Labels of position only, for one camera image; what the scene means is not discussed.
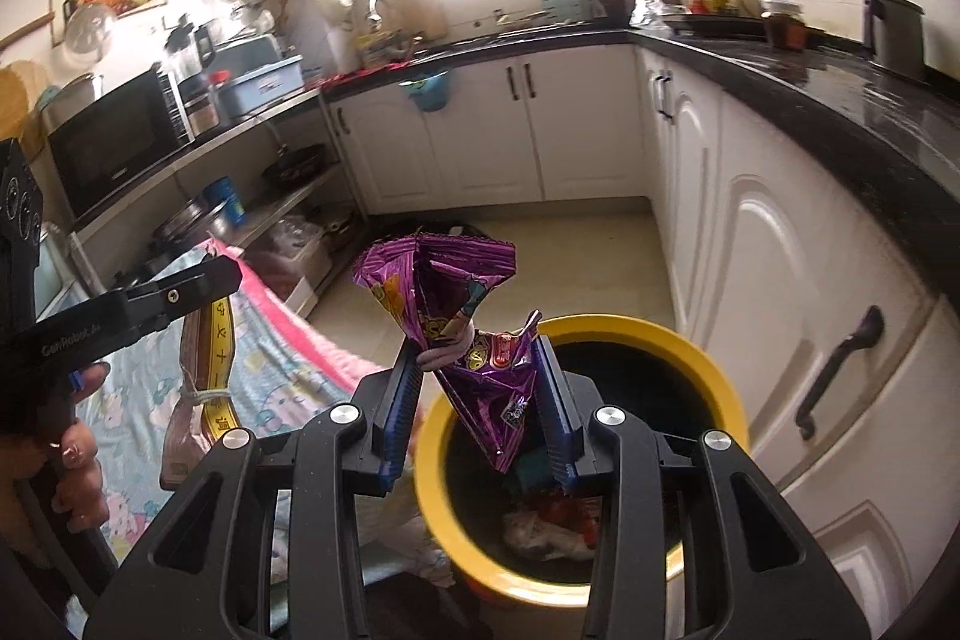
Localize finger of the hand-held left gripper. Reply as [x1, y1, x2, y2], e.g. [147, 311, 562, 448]
[112, 256, 242, 341]

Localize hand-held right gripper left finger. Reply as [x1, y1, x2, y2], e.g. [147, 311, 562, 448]
[90, 344, 418, 640]

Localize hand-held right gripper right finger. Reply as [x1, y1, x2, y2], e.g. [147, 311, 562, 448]
[536, 340, 867, 640]

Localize purple snack packet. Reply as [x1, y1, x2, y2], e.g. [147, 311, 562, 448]
[351, 233, 550, 476]

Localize red snack packet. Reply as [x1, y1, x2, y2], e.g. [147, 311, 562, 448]
[541, 490, 602, 528]

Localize yellow brown wrapper bundle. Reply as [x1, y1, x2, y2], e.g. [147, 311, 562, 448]
[160, 293, 242, 492]

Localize white plastic bag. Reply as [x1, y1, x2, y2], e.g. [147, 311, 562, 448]
[499, 507, 602, 564]

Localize yellow rimmed bin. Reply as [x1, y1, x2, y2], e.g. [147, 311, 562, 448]
[415, 314, 751, 605]

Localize person's left hand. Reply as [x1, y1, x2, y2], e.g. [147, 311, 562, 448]
[49, 362, 112, 531]

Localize steel pot with lid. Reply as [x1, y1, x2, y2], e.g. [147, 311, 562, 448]
[152, 196, 227, 249]

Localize blue tin can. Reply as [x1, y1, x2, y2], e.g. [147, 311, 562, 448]
[202, 175, 248, 229]

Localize pink fleece blanket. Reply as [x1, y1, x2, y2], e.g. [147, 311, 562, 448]
[202, 235, 392, 387]

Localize clear plastic storage box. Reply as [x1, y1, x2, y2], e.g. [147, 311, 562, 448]
[246, 218, 332, 290]

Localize light blue cartoon printed blanket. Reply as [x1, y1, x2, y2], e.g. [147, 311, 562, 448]
[71, 239, 451, 588]

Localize black microwave oven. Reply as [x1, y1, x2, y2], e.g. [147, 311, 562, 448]
[46, 64, 197, 223]

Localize black frying pan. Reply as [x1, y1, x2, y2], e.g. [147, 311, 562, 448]
[261, 142, 329, 185]

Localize steel kitchen shelf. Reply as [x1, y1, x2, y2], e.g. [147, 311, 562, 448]
[71, 85, 370, 313]

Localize blue dish tub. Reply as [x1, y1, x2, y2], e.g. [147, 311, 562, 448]
[216, 57, 306, 118]

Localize cooking pot with lid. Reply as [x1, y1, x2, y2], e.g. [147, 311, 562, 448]
[43, 71, 106, 114]

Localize blender with dark jug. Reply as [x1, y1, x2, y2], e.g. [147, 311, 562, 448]
[167, 12, 220, 80]

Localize round bamboo tray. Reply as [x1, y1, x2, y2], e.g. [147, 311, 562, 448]
[0, 61, 47, 148]

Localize clear round lid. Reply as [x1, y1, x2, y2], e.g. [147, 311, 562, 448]
[62, 1, 121, 67]

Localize white kitchen cabinets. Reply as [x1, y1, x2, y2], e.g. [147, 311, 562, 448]
[322, 44, 960, 611]

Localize red cloth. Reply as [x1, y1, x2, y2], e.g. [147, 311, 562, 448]
[321, 57, 415, 84]

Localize blue hanging basket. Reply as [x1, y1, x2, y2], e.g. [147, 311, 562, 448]
[396, 68, 456, 114]

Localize pale cutting board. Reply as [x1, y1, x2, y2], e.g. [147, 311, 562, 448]
[373, 0, 449, 43]

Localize crumpled clear plastic bag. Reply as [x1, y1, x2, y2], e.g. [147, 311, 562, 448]
[628, 0, 681, 31]

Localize black stone countertop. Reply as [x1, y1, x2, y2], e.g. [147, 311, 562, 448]
[322, 21, 960, 200]

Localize glass jar with dark contents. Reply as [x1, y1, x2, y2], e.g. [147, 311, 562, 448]
[760, 0, 809, 50]

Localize grey metal kettle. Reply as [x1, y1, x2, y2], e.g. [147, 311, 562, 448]
[861, 0, 929, 80]

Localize white wall hung pot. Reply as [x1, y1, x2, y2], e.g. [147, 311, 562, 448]
[313, 0, 355, 31]

